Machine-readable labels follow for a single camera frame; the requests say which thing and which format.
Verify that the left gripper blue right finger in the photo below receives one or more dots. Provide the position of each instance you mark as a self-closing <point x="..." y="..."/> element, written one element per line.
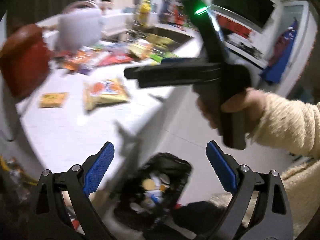
<point x="271" y="217"/>

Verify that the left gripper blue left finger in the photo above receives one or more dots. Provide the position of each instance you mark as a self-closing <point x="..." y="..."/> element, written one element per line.
<point x="52" y="219"/>

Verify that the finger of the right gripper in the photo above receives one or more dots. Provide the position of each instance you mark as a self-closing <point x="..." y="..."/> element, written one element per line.
<point x="176" y="72"/>

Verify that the cream fuzzy sleeve forearm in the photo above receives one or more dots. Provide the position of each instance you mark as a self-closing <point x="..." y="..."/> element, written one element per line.
<point x="289" y="124"/>

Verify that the black trash bin with bag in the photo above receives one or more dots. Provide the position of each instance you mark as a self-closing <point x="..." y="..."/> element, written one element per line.
<point x="149" y="194"/>

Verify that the person's right hand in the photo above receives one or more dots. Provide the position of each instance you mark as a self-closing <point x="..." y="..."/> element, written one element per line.
<point x="252" y="102"/>

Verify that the red snack wrapper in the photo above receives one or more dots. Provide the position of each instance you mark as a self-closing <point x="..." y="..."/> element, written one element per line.
<point x="115" y="59"/>

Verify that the yellow dish soap bottle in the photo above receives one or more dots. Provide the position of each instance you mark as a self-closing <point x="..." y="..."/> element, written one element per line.
<point x="144" y="11"/>

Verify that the orange white snack bag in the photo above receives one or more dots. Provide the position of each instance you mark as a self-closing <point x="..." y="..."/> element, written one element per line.
<point x="105" y="92"/>

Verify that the black microwave oven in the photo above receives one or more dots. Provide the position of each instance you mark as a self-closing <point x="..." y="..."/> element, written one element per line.
<point x="256" y="11"/>

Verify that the orange snack wrapper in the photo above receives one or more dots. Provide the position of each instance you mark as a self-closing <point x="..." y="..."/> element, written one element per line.
<point x="73" y="62"/>

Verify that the white rice cooker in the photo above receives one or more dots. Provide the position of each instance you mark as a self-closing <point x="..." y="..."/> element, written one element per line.
<point x="79" y="24"/>

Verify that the small yellow snack packet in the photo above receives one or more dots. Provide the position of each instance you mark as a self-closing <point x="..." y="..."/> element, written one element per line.
<point x="52" y="100"/>

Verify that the red clay slow cooker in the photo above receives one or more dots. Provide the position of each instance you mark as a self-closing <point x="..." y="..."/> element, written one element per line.
<point x="25" y="61"/>

